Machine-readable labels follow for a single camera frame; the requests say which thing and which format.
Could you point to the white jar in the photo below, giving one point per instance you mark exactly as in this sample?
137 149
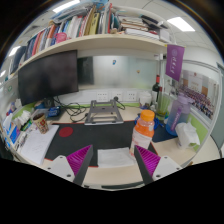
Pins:
145 99

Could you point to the white tissue stack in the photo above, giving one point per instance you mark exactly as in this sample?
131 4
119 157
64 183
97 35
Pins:
23 117

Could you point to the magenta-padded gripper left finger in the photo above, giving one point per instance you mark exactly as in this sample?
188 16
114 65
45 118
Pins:
61 166

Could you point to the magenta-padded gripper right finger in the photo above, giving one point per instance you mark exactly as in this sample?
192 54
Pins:
165 166

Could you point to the group photo poster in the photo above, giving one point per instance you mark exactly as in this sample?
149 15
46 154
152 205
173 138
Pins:
198 96

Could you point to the black computer monitor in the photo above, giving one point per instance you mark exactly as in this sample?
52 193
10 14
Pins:
48 76

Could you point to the white wall power outlet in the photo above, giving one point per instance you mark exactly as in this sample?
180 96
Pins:
117 96
131 96
102 96

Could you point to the purple hanging banner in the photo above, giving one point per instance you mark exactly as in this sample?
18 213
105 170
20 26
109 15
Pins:
174 61

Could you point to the flat round red coaster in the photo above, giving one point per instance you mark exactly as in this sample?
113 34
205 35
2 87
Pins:
66 132

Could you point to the small blue box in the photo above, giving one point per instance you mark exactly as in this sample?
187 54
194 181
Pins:
54 111

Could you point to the dark wine bottle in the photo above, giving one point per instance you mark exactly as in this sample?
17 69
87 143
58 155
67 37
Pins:
156 88

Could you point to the shelf with books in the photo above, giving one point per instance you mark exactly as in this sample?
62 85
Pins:
100 41

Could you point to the grey metal laptop stand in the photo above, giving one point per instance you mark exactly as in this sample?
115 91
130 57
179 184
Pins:
104 116

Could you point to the green glass with straws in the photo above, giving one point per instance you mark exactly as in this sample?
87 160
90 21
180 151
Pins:
163 108

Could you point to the black desk mat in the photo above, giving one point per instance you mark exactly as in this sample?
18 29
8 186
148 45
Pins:
100 136

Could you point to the purple water bottle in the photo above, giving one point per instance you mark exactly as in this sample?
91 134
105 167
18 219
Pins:
178 115

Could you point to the orange-capped drink bottle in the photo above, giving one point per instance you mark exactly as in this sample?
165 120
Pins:
144 131

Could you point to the blue printed box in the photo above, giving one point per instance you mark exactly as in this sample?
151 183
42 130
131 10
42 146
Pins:
14 133

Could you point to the white paper sheets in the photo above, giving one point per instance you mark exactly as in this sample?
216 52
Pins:
36 145

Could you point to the white paper napkin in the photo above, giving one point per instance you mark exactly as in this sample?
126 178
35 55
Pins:
115 157

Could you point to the patterned paper cup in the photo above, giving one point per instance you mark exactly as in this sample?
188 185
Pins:
41 124

